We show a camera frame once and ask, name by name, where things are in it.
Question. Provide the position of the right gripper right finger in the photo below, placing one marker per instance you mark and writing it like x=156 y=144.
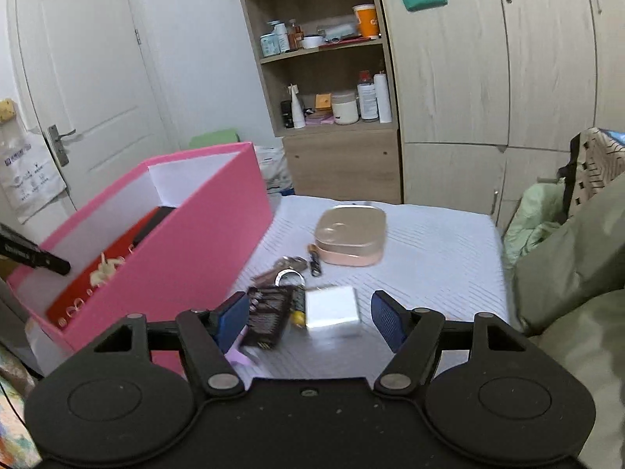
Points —
x=413 y=337

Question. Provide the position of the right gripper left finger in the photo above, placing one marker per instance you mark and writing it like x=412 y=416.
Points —
x=205 y=338

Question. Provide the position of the purple starfish clip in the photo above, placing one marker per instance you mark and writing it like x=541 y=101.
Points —
x=236 y=355

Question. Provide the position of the black phone battery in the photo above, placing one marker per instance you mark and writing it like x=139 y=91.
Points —
x=269 y=313

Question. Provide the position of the white charger cube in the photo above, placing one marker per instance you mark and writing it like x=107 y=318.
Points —
x=332 y=311

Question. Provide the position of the pink cardboard box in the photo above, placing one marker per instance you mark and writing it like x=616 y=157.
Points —
x=191 y=260

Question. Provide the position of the silver key bunch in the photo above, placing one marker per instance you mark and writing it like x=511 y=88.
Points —
x=283 y=264

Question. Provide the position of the pink gold square case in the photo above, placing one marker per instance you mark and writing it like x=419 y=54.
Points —
x=352 y=236

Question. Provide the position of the small AA battery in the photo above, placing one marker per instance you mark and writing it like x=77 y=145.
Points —
x=314 y=261

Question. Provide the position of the white room door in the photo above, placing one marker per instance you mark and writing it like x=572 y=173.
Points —
x=90 y=90

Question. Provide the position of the white plastic hanging bag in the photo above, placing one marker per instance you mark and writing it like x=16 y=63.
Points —
x=30 y=178

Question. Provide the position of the white patterned tablecloth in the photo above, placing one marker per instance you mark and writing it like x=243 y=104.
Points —
x=446 y=260

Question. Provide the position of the olive green padded jacket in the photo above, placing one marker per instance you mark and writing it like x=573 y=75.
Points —
x=567 y=282

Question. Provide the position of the white lidded jar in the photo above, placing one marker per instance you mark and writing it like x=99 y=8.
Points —
x=344 y=107

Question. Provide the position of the white spray bottle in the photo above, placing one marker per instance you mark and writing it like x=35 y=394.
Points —
x=297 y=112

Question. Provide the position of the red capped bottle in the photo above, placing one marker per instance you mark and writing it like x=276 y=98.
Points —
x=367 y=97

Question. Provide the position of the tall white bottle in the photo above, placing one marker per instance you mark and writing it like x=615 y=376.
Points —
x=383 y=98

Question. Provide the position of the light wood wardrobe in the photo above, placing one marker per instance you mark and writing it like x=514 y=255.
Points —
x=491 y=92

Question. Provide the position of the patterned tote bag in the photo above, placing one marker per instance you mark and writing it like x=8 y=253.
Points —
x=596 y=159

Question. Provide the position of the orange paper cup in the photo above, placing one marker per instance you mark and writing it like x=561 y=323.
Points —
x=366 y=15

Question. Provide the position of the wooden open shelf unit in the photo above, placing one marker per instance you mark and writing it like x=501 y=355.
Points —
x=360 y=161

